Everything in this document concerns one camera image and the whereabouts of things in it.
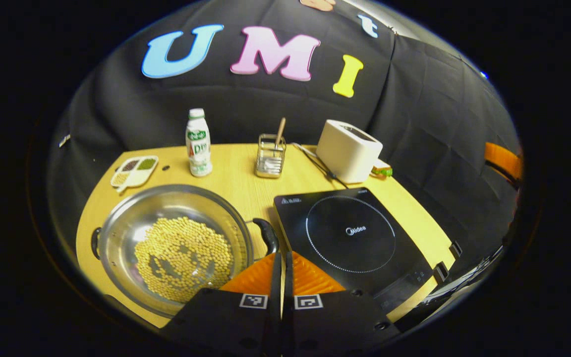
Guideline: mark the sandwich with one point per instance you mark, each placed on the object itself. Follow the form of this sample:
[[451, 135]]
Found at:
[[383, 171]]

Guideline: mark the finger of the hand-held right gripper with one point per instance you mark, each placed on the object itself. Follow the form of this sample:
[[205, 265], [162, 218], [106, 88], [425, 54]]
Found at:
[[503, 158]]

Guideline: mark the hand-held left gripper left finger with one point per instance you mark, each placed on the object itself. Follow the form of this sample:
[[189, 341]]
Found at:
[[275, 317]]

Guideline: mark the white divided bean dish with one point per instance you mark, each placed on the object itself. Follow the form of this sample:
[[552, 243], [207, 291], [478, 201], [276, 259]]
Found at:
[[134, 171]]

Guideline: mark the black table clamp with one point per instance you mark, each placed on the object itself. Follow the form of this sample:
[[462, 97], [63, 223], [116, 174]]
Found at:
[[456, 249], [441, 272]]

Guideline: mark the white drink bottle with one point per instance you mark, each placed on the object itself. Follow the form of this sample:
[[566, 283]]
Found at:
[[199, 148]]

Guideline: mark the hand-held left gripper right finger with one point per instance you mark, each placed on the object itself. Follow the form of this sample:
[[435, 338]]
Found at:
[[289, 322]]

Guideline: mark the black backdrop cloth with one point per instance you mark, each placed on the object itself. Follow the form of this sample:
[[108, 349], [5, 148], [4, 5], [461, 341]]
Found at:
[[265, 104]]

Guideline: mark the black induction cooktop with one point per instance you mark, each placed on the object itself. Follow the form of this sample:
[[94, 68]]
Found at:
[[325, 238]]

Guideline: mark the pile of yellow soybeans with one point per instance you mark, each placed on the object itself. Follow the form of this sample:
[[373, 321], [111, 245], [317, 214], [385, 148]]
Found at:
[[181, 258]]

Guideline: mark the stainless steel pot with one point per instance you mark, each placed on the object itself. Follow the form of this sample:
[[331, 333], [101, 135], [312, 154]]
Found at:
[[132, 223]]

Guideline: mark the white toaster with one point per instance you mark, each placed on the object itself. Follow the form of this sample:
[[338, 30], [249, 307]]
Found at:
[[347, 153]]

